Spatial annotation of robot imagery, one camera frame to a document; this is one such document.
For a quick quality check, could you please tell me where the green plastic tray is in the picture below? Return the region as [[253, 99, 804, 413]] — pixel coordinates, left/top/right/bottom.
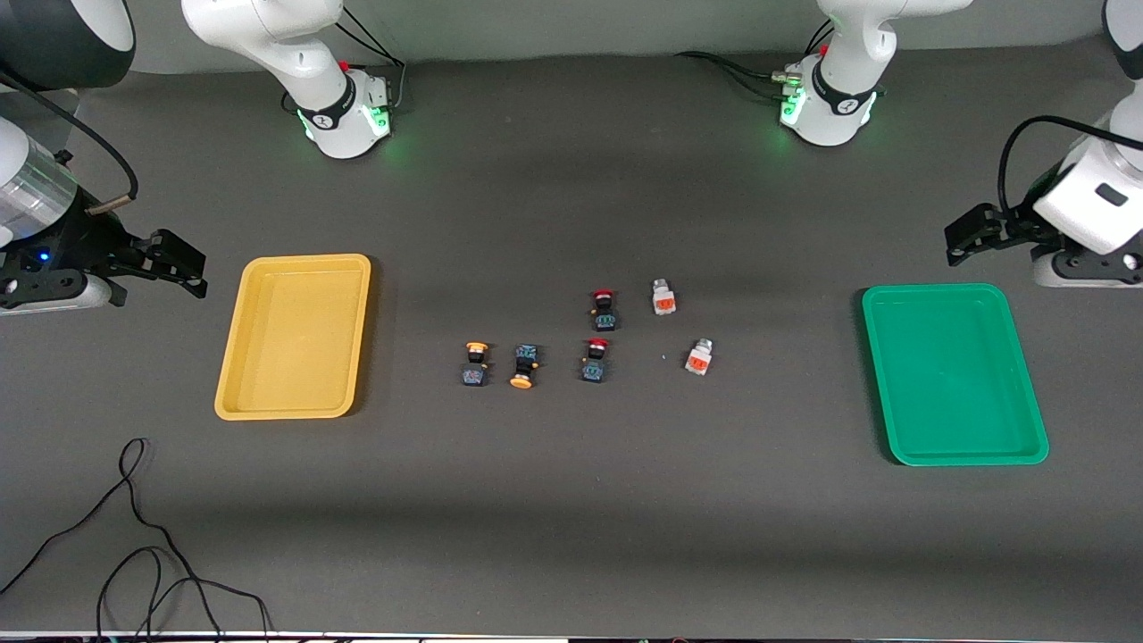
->
[[861, 283, 1050, 467]]

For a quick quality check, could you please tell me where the yellow plastic tray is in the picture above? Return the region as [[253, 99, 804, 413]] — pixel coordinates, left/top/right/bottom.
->
[[214, 254, 372, 421]]

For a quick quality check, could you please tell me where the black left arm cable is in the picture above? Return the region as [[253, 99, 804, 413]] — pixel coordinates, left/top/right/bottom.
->
[[997, 116, 1143, 215]]

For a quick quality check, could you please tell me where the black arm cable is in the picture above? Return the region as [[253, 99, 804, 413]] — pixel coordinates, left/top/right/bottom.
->
[[997, 116, 1143, 215], [0, 70, 139, 216]]

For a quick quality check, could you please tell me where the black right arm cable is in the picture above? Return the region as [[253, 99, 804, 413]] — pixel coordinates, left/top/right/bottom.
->
[[0, 70, 139, 216]]

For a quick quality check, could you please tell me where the loose thin black cable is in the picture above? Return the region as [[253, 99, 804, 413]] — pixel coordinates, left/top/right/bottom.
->
[[0, 437, 273, 640]]

